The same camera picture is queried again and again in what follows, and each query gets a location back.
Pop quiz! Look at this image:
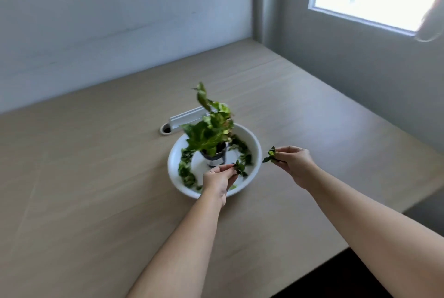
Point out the small metal plant pot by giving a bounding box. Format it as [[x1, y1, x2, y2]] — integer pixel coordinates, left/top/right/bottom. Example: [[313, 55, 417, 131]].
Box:
[[200, 142, 228, 169]]

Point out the person's left hand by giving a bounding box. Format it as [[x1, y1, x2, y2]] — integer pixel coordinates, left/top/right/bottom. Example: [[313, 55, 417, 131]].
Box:
[[202, 164, 239, 208]]

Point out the small green leaf piece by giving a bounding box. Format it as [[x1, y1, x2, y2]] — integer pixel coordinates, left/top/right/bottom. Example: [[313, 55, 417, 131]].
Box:
[[262, 146, 278, 164]]

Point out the pile of green leaf pieces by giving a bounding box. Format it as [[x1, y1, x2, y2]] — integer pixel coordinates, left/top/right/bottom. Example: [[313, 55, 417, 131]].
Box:
[[178, 135, 254, 191]]

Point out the white desk cable port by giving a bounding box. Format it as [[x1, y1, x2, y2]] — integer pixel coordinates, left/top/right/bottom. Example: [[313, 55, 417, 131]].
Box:
[[160, 106, 211, 135]]

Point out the dark green leaf piece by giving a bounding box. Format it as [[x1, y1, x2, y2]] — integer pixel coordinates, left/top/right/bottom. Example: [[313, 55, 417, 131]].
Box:
[[233, 160, 249, 178]]

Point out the person's left forearm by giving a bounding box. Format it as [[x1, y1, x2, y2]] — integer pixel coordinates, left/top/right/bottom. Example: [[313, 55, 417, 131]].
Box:
[[126, 191, 223, 298]]

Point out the person's right forearm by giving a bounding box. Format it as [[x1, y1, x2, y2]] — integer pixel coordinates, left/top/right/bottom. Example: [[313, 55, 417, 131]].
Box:
[[307, 165, 444, 298]]

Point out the white round bowl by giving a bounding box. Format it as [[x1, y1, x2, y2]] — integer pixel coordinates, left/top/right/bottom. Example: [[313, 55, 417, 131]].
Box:
[[168, 123, 262, 199]]

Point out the green leafy plant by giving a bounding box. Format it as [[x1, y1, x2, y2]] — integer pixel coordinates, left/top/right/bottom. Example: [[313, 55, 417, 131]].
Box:
[[181, 82, 235, 157]]

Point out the person's right hand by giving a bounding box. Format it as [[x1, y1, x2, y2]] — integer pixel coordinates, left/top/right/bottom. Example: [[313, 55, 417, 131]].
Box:
[[271, 146, 320, 191]]

